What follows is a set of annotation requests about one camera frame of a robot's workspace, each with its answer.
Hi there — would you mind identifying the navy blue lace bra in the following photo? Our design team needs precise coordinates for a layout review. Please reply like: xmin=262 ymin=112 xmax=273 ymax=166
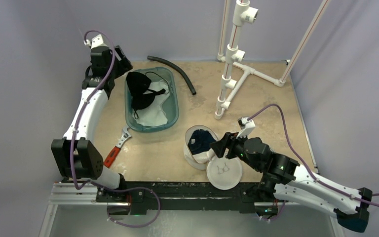
xmin=187 ymin=129 xmax=217 ymax=155

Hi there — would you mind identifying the black garment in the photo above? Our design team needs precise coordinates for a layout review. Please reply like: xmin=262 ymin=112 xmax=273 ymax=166
xmin=126 ymin=72 xmax=170 ymax=119

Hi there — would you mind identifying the pale mint white bra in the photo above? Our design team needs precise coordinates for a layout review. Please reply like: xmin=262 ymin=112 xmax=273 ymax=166
xmin=131 ymin=80 xmax=170 ymax=127

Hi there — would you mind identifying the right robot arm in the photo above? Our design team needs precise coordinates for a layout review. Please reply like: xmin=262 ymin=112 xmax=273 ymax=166
xmin=210 ymin=132 xmax=372 ymax=233

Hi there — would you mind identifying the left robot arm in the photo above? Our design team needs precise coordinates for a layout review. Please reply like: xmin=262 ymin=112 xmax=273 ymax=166
xmin=51 ymin=45 xmax=133 ymax=202

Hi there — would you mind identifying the teal transparent plastic tub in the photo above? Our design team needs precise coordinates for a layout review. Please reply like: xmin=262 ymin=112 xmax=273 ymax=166
xmin=125 ymin=67 xmax=179 ymax=133

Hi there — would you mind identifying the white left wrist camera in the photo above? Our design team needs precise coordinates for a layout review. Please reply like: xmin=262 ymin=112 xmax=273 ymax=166
xmin=83 ymin=34 xmax=107 ymax=49

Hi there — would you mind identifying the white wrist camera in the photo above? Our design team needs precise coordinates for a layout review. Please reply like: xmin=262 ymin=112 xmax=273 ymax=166
xmin=237 ymin=117 xmax=256 ymax=138
xmin=83 ymin=34 xmax=107 ymax=49

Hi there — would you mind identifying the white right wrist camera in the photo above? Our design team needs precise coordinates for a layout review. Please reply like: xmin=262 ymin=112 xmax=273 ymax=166
xmin=237 ymin=117 xmax=256 ymax=138

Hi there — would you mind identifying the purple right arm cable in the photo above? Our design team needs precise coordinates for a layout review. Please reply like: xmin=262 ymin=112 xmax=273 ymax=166
xmin=248 ymin=103 xmax=379 ymax=210

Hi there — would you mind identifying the black rubber hose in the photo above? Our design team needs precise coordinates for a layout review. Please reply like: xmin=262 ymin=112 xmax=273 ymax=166
xmin=147 ymin=55 xmax=197 ymax=96

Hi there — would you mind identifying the white PVC pipe frame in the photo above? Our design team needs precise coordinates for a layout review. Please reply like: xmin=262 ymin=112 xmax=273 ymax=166
xmin=214 ymin=0 xmax=330 ymax=120

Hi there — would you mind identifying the red handled adjustable wrench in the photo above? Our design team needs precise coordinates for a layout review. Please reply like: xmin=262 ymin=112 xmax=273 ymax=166
xmin=104 ymin=125 xmax=132 ymax=168

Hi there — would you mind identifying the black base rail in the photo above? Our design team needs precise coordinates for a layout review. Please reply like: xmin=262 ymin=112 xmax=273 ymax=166
xmin=96 ymin=181 xmax=283 ymax=217

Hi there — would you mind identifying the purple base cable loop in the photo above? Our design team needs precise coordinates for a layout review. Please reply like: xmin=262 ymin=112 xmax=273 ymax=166
xmin=107 ymin=186 xmax=161 ymax=229

